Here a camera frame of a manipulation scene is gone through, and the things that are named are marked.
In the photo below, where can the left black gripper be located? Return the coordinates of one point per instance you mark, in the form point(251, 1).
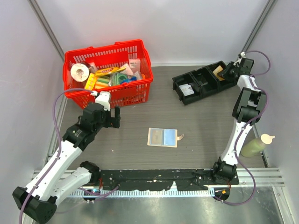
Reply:
point(112, 122)

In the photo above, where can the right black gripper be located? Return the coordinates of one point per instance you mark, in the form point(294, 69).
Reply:
point(224, 73)

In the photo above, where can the beige leather card holder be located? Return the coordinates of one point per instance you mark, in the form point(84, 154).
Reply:
point(170, 138)

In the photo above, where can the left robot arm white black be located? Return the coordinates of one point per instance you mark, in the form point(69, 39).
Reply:
point(40, 198)

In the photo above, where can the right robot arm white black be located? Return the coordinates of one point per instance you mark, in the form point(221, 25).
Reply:
point(247, 111)

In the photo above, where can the white card in bin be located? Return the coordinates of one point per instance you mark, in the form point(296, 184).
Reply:
point(186, 89)

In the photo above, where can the black bin right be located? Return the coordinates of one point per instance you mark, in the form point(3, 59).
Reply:
point(221, 85)

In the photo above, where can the black bin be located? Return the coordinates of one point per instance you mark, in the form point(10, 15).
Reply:
point(206, 82)
point(221, 85)
point(186, 78)

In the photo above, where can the black bin middle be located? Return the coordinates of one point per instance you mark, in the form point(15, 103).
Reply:
point(206, 82)

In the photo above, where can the yellow green sponge pack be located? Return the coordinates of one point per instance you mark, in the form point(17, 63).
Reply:
point(102, 82)

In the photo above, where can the green packaged item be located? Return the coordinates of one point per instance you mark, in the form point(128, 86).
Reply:
point(118, 78)

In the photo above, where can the black bin left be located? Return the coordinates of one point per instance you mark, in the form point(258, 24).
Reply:
point(186, 78)

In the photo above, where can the yellow box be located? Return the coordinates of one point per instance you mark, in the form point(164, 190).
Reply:
point(91, 81)

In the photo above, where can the yellow snack bag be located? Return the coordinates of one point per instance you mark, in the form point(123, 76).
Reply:
point(108, 71)

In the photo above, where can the white pink box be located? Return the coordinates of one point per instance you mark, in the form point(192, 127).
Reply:
point(135, 64)

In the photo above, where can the green liquid squeeze bottle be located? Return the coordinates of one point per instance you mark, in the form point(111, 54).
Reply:
point(256, 145)

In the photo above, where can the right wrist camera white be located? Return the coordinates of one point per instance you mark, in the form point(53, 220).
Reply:
point(240, 57)

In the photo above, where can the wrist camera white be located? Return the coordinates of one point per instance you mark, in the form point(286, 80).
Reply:
point(240, 57)
point(103, 98)

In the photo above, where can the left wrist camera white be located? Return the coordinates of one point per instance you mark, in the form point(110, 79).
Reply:
point(103, 98)

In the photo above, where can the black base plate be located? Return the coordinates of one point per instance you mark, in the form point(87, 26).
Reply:
point(158, 179)

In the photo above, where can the white cable duct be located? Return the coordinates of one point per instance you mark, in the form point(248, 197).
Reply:
point(169, 193)

